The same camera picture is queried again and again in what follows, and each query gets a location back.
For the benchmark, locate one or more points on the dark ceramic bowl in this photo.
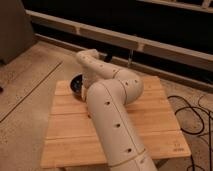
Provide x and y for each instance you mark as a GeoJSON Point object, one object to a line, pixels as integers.
{"type": "Point", "coordinates": [76, 86]}

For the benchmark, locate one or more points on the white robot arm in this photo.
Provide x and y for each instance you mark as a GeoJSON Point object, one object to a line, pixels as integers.
{"type": "Point", "coordinates": [108, 89]}

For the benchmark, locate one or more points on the grey cabinet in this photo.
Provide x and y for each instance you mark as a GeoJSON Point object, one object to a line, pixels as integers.
{"type": "Point", "coordinates": [16, 32]}

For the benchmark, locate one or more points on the white shelf rail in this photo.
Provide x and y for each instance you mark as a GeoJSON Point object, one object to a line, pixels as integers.
{"type": "Point", "coordinates": [162, 50]}

